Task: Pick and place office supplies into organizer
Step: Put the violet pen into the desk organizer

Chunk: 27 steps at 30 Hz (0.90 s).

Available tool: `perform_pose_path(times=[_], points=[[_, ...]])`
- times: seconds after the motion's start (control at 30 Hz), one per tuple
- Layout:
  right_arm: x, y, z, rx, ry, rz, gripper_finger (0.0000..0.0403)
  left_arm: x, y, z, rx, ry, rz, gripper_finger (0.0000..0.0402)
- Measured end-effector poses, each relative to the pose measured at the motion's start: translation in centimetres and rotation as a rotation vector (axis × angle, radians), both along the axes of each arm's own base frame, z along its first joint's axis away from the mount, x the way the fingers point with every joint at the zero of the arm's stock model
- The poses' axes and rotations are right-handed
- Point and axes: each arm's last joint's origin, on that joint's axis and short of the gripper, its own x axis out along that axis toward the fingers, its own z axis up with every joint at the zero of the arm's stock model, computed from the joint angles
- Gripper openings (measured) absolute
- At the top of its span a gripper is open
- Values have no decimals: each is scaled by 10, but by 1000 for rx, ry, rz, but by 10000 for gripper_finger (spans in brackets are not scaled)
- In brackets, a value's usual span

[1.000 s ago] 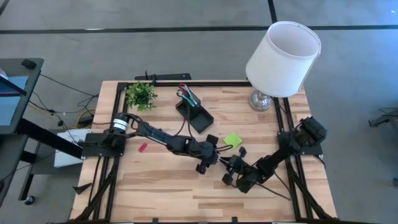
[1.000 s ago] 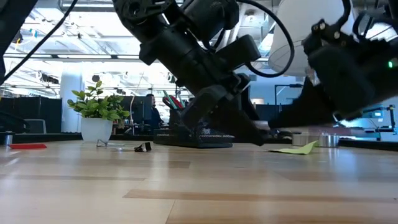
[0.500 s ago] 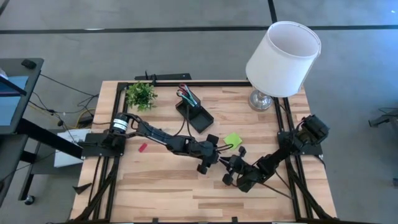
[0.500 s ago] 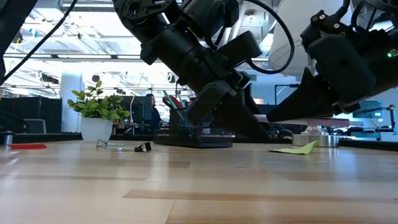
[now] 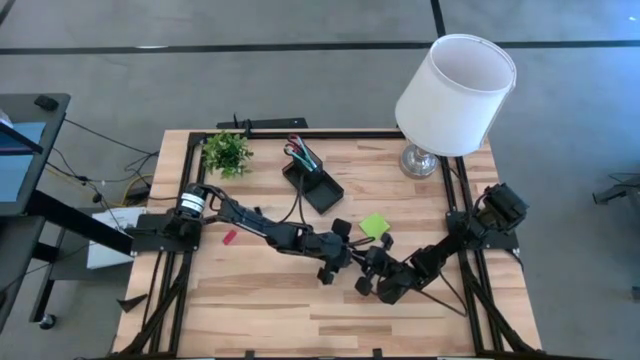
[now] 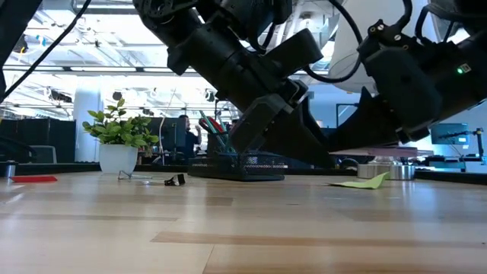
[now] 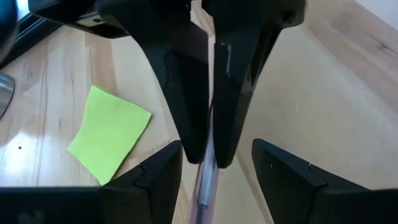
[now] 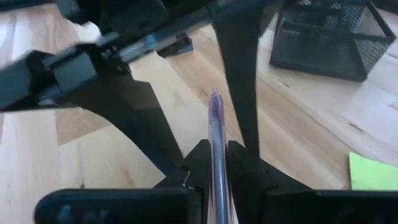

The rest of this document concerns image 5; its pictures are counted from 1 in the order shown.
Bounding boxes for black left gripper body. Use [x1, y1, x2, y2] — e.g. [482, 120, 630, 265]
[312, 218, 354, 286]

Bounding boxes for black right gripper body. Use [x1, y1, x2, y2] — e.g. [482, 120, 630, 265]
[354, 232, 402, 298]

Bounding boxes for green sticky note pad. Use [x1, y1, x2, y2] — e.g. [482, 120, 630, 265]
[358, 212, 392, 242]

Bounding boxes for black mesh desk organizer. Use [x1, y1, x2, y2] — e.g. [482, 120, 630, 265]
[281, 133, 346, 216]

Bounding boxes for teal pen with white tip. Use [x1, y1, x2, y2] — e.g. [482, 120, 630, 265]
[294, 144, 320, 172]

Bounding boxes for small green potted plant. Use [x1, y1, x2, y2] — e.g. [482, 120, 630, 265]
[201, 130, 255, 180]

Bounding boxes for white shade table lamp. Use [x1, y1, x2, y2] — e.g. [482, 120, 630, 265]
[394, 33, 518, 180]

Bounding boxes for white paper sheet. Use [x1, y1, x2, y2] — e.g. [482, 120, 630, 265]
[86, 207, 149, 270]

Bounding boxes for black standing desk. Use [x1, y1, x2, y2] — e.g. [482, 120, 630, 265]
[0, 92, 134, 331]

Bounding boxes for black computer mouse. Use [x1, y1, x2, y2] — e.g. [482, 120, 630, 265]
[33, 94, 60, 112]

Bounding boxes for blue screen monitor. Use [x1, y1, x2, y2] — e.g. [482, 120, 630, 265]
[0, 119, 49, 204]

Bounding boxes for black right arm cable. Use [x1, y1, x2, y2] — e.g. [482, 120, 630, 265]
[417, 271, 470, 318]

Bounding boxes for black aluminium table frame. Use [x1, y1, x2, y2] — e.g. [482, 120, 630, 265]
[112, 128, 546, 360]

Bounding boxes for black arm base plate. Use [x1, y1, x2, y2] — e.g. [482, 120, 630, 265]
[130, 209, 202, 254]
[446, 209, 520, 251]

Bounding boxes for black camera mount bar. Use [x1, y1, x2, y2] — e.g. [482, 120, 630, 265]
[215, 113, 310, 130]

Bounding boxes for black triangular bracket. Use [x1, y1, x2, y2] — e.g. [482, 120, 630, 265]
[115, 291, 149, 315]

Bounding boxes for black floor cable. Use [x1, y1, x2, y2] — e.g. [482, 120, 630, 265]
[63, 118, 159, 157]

